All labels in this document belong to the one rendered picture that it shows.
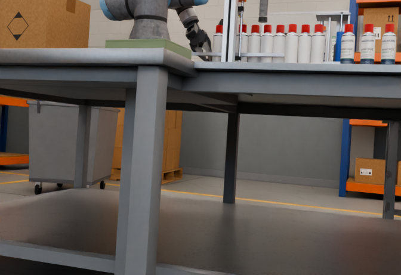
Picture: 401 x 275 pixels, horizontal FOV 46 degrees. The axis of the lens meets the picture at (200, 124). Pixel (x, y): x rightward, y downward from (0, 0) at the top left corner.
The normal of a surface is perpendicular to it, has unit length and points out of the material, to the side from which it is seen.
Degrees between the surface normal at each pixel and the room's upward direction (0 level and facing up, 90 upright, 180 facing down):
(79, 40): 90
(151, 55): 90
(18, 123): 90
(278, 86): 90
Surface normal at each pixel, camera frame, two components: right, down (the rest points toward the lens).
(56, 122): -0.03, 0.04
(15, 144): 0.94, 0.05
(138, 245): -0.35, -0.04
